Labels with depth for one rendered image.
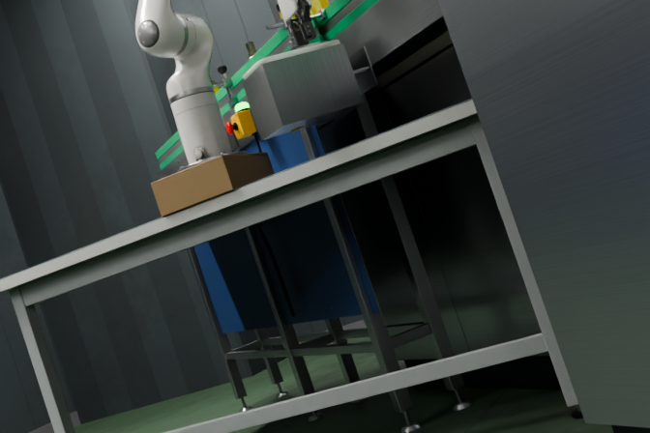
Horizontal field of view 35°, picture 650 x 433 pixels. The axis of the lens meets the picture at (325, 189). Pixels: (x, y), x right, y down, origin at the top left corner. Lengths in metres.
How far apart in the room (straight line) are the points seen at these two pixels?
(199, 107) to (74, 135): 3.29
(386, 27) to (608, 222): 0.95
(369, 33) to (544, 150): 0.88
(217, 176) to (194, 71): 0.30
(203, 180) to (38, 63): 3.56
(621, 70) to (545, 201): 0.33
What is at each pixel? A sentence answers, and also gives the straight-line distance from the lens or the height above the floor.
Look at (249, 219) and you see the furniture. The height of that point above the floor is 0.67.
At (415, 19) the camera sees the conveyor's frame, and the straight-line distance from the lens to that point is 2.31.
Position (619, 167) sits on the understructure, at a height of 0.52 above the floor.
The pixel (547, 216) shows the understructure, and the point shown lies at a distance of 1.79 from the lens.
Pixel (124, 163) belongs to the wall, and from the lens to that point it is 5.74.
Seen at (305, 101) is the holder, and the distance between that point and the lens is 2.45.
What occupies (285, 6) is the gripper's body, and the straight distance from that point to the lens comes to 2.57.
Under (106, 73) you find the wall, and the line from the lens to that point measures 5.78.
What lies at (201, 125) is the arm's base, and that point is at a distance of 2.66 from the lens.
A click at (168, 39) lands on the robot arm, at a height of 1.17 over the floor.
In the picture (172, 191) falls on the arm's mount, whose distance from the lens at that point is 2.65.
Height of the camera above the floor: 0.56
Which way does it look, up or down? 3 degrees up
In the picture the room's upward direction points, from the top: 19 degrees counter-clockwise
